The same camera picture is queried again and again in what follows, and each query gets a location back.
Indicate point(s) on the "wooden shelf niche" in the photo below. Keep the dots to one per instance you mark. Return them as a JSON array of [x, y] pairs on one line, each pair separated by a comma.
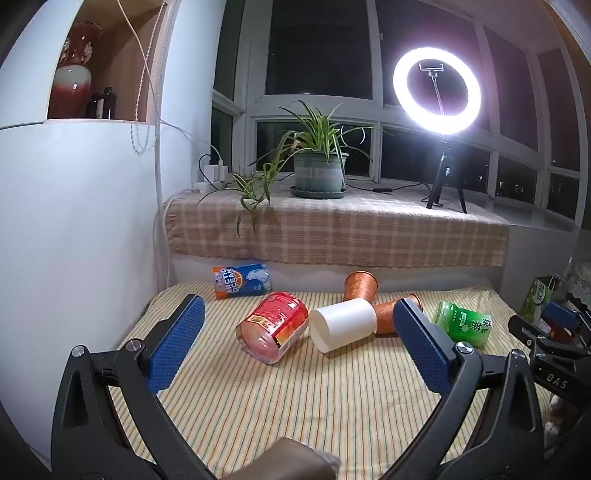
[[122, 69]]

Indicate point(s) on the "brown cloth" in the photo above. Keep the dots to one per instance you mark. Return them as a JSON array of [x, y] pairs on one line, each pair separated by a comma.
[[281, 459]]

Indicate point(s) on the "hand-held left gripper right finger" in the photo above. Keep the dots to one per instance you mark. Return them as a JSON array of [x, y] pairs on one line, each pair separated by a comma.
[[421, 346]]

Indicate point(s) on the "dark glass bottle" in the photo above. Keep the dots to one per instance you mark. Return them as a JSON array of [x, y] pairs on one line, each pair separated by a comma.
[[107, 102], [94, 107]]

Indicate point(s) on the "spider plant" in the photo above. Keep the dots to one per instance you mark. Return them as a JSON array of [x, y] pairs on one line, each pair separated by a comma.
[[308, 131]]

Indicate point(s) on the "clear cup with red label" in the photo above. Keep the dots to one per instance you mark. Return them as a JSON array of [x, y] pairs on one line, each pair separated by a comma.
[[274, 325]]

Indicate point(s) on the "green carton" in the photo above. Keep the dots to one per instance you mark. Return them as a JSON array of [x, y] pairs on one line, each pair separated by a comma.
[[538, 297]]

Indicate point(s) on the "green pot saucer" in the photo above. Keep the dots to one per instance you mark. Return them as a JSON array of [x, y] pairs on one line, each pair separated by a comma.
[[318, 194]]

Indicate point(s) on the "red and white vase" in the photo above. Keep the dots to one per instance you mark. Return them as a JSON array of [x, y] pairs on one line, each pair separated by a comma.
[[69, 87]]

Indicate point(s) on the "blue drink can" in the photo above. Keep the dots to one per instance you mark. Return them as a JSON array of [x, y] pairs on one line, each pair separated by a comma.
[[240, 280]]

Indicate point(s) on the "white cup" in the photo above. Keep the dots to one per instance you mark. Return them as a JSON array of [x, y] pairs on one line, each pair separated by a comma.
[[346, 325]]

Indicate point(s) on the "phone holder clamp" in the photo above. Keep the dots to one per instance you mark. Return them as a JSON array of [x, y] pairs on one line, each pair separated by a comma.
[[431, 68]]

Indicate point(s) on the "white power strip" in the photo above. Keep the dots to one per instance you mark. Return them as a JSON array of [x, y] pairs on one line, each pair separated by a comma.
[[203, 187]]

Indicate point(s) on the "green drink bottle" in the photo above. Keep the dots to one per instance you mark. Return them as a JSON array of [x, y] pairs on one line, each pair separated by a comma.
[[464, 325]]

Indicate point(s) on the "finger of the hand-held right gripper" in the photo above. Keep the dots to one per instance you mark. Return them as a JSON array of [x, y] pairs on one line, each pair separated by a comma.
[[524, 326], [558, 314]]

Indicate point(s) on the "black tripod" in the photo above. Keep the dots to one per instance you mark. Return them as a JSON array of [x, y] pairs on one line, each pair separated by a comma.
[[445, 168]]

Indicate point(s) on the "white charger plug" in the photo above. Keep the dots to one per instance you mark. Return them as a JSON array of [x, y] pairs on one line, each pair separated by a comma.
[[211, 171], [222, 173]]

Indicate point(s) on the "plaid beige cloth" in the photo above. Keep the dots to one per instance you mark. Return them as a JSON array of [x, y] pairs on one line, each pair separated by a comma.
[[341, 230]]

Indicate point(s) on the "orange cup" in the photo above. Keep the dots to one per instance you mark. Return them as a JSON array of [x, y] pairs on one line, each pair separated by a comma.
[[361, 286], [387, 316]]

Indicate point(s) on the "white window frame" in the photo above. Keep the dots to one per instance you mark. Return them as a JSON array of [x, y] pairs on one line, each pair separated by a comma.
[[244, 69]]

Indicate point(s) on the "striped yellow cloth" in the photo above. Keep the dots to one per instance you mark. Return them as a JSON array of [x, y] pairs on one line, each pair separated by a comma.
[[286, 401]]

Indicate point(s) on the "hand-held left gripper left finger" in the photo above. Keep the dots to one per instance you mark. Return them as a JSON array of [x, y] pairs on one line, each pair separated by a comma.
[[178, 344]]

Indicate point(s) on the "green plant pot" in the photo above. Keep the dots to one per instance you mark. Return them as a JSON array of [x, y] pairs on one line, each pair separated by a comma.
[[319, 173]]

